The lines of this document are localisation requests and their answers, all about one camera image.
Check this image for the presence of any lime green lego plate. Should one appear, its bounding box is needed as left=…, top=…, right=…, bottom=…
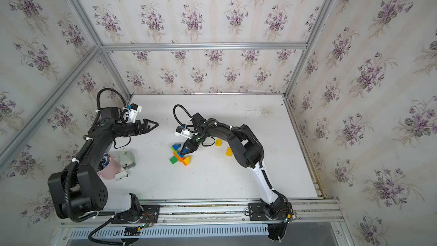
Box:
left=171, top=147, right=183, bottom=162

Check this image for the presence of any blue sloped lego brick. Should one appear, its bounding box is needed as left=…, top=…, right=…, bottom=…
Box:
left=172, top=143, right=181, bottom=150

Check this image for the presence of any yellow sloped lego brick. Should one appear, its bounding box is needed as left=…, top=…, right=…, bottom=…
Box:
left=183, top=156, right=191, bottom=166

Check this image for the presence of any orange long lego brick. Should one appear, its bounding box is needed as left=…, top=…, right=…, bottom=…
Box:
left=173, top=151, right=189, bottom=166

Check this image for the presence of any small green lego brick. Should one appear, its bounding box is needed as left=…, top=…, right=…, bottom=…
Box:
left=170, top=157, right=178, bottom=164

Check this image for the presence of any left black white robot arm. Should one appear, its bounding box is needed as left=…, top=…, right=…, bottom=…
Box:
left=48, top=88, right=159, bottom=246

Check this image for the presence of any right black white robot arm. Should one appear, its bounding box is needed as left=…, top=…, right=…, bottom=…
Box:
left=173, top=104, right=296, bottom=241

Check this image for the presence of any yellow lego brick centre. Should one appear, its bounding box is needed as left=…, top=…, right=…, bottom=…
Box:
left=226, top=148, right=233, bottom=157

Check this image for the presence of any white small device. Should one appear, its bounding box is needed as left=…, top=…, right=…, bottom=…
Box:
left=114, top=149, right=136, bottom=181

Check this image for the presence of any pink pen cup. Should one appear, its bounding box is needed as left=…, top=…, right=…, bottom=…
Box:
left=97, top=153, right=122, bottom=181

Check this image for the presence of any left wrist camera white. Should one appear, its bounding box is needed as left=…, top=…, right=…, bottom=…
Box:
left=125, top=103, right=142, bottom=123

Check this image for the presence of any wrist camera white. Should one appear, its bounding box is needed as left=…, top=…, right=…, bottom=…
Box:
left=125, top=103, right=142, bottom=123
left=175, top=126, right=193, bottom=139

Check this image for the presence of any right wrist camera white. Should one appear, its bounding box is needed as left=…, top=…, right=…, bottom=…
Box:
left=175, top=126, right=193, bottom=139

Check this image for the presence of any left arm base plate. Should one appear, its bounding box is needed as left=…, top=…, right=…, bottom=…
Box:
left=111, top=205, right=161, bottom=225

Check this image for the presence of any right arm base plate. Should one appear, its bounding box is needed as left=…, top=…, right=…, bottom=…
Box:
left=248, top=201, right=296, bottom=222

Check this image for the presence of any aluminium front rail frame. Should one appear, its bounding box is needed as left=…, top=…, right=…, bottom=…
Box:
left=52, top=198, right=354, bottom=246

